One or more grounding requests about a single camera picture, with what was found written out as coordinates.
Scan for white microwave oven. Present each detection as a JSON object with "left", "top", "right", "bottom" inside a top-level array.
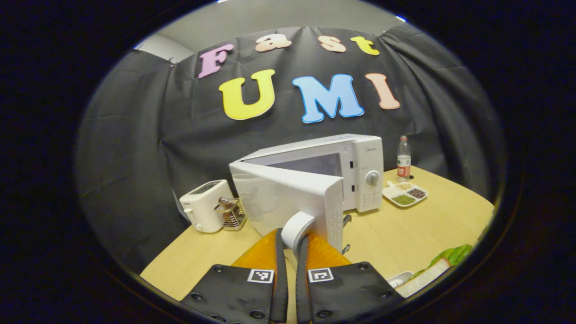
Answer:
[{"left": 229, "top": 134, "right": 385, "bottom": 264}]

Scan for black backdrop cloth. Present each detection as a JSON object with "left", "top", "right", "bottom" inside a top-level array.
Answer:
[{"left": 76, "top": 25, "right": 507, "bottom": 275}]

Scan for white divided dish of beans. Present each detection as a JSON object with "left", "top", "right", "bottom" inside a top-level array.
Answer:
[{"left": 382, "top": 181, "right": 429, "bottom": 208}]

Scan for metal wire basket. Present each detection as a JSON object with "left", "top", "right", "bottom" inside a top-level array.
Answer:
[{"left": 214, "top": 197, "right": 248, "bottom": 231}]

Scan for sandwich with lettuce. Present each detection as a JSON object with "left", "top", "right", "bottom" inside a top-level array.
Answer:
[{"left": 396, "top": 244, "right": 474, "bottom": 298}]

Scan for small brown object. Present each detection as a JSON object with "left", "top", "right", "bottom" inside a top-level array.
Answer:
[{"left": 218, "top": 197, "right": 239, "bottom": 216}]

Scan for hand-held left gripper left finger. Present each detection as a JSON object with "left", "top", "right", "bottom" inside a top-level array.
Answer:
[{"left": 180, "top": 228, "right": 288, "bottom": 324}]

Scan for clear bottle red label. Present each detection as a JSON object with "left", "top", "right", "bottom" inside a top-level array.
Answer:
[{"left": 397, "top": 135, "right": 412, "bottom": 183}]

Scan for white toaster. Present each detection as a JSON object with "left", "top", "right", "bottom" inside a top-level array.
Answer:
[{"left": 179, "top": 179, "right": 234, "bottom": 234}]

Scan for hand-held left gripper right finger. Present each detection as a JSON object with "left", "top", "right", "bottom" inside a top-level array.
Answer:
[{"left": 295, "top": 232, "right": 405, "bottom": 324}]

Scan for white rectangular tray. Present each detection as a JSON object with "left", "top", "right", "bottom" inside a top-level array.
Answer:
[{"left": 387, "top": 271, "right": 414, "bottom": 289}]

